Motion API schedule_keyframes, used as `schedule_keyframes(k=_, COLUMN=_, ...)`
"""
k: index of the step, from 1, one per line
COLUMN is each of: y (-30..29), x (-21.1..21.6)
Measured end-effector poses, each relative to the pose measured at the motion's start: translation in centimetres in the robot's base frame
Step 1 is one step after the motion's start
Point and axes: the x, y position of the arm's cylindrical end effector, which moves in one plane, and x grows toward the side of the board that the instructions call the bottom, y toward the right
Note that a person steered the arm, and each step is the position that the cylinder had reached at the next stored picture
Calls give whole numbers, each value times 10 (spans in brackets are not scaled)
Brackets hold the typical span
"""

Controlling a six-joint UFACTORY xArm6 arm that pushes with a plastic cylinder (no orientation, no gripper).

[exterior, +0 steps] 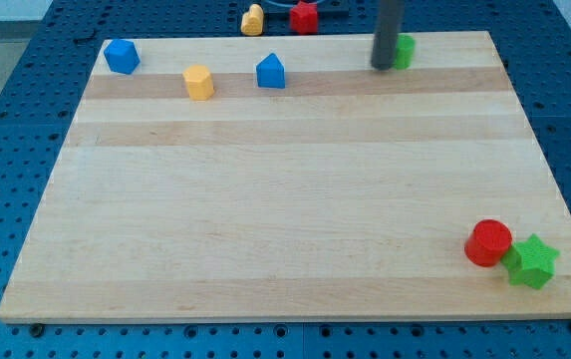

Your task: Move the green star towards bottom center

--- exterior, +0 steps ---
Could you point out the red star block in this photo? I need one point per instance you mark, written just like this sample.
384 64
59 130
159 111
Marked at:
304 18

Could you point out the green star block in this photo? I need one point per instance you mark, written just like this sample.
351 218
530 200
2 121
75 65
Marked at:
530 262

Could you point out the light wooden board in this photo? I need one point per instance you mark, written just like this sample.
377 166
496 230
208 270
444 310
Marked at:
346 196

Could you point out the blue triangular prism block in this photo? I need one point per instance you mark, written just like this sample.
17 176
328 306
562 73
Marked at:
270 73

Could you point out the yellow hexagon block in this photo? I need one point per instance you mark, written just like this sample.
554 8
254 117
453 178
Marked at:
198 82

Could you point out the yellow heart block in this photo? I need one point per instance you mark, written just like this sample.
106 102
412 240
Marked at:
252 21

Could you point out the green cylinder block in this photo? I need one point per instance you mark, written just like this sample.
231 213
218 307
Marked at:
404 51

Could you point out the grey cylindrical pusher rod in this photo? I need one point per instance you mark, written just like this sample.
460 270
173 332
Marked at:
388 27

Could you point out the blue pentagon block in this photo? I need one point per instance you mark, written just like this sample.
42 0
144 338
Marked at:
122 56

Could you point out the red cylinder block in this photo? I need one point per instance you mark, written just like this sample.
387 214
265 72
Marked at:
489 240

